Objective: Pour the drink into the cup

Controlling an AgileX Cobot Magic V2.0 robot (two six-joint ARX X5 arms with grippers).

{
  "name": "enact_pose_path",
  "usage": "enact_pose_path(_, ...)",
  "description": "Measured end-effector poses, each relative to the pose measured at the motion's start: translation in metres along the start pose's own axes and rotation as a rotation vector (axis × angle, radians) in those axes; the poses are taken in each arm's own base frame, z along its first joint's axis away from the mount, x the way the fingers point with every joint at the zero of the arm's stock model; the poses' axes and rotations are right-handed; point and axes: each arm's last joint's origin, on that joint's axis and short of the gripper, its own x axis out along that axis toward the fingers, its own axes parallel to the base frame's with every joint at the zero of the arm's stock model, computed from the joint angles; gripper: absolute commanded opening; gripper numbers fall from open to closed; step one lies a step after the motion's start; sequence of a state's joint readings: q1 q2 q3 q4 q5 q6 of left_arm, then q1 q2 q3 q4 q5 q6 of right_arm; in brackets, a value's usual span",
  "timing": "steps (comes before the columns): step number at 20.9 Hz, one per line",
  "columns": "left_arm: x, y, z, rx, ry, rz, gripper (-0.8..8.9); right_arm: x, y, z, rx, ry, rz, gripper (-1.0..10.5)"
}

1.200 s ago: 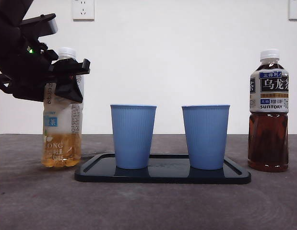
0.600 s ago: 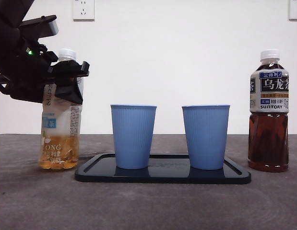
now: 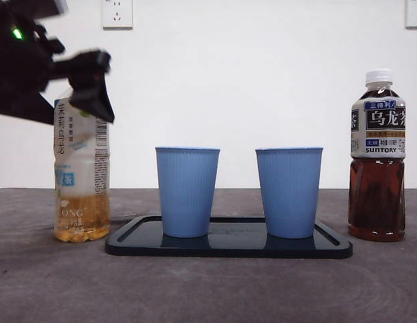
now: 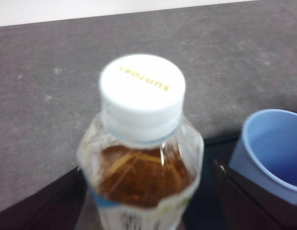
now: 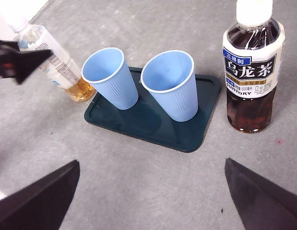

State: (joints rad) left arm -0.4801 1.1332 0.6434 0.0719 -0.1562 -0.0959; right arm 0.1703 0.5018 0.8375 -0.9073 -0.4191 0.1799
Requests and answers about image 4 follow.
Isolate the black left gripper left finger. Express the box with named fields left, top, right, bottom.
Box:
left=0, top=169, right=102, bottom=230

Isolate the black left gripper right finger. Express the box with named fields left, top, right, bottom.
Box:
left=213, top=160, right=297, bottom=230

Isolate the blue ribbed cup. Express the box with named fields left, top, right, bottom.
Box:
left=227, top=109, right=297, bottom=207

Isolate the dark navy rectangular tray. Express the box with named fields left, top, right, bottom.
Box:
left=180, top=130, right=242, bottom=230

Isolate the jasmine tea bottle white label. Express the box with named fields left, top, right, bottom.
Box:
left=76, top=54, right=204, bottom=230

